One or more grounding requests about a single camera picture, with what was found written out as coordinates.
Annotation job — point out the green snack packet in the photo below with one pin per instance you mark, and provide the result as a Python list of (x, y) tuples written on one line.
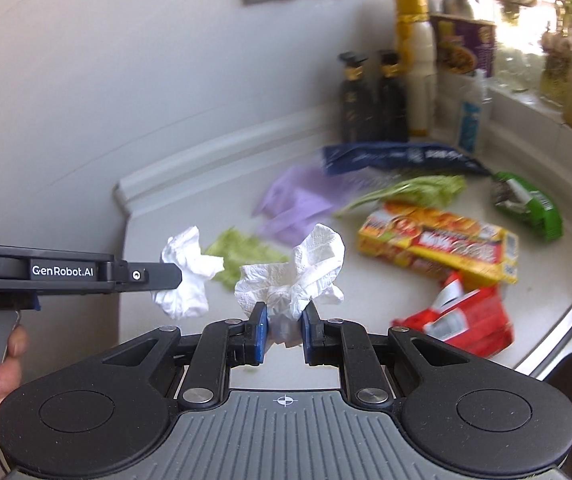
[(530, 205)]

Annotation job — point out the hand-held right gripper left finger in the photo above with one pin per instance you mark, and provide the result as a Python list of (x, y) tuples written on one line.
[(260, 335)]

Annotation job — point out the navy blue packet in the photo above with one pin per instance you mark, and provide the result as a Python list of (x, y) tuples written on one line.
[(390, 157)]

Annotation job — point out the purple plastic bag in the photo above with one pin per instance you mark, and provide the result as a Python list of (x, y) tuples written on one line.
[(301, 205)]

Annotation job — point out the steel sink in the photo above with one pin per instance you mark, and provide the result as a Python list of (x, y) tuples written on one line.
[(565, 340)]

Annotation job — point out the white bottle with yellow cap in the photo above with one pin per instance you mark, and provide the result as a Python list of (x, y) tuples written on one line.
[(418, 70)]

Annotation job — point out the dark sauce bottle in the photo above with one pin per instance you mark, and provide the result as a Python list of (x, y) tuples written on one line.
[(391, 105), (354, 105)]

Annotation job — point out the red snack packet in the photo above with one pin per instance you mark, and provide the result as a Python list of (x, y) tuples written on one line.
[(470, 320)]

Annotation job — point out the yellow food box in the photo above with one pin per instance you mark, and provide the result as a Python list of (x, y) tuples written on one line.
[(440, 240)]

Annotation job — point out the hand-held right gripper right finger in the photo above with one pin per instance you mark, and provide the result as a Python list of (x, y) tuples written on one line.
[(311, 335)]

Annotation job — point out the small white blue-label bottle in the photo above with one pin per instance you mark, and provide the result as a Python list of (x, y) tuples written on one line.
[(470, 120)]

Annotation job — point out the white tissue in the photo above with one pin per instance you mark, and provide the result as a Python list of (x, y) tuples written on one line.
[(301, 265), (186, 260)]

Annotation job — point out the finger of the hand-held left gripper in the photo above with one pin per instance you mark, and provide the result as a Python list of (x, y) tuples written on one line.
[(156, 276)]

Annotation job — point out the yellow-green falling wrapper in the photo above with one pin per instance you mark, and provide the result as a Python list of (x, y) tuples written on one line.
[(415, 190)]

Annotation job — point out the purple food box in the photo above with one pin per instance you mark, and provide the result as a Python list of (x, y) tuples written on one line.
[(465, 47)]

